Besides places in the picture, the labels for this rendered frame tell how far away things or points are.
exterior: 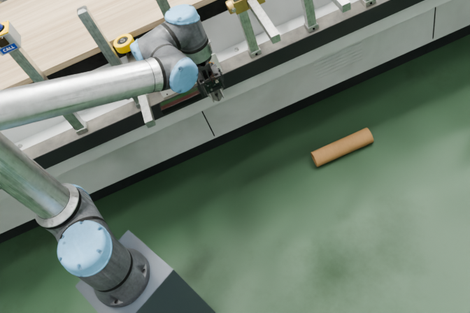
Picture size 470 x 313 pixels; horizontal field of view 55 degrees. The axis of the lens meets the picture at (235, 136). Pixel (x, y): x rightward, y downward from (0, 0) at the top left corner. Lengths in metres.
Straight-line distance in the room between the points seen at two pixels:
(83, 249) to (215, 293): 0.89
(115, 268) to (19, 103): 0.59
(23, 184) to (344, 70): 1.68
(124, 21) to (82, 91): 0.92
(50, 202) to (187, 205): 1.07
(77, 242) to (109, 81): 0.51
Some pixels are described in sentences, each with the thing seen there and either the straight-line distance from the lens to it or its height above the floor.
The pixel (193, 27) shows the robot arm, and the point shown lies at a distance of 1.32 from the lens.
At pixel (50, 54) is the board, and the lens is 2.04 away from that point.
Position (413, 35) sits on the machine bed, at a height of 0.20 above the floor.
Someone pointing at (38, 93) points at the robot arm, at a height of 1.33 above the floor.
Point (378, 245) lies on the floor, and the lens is 2.08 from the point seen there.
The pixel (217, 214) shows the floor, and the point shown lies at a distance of 2.28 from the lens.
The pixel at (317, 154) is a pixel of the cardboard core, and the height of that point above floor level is 0.08.
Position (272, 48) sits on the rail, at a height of 0.70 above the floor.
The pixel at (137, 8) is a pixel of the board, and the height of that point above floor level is 0.90.
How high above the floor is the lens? 1.90
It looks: 49 degrees down
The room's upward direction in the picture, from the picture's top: 24 degrees counter-clockwise
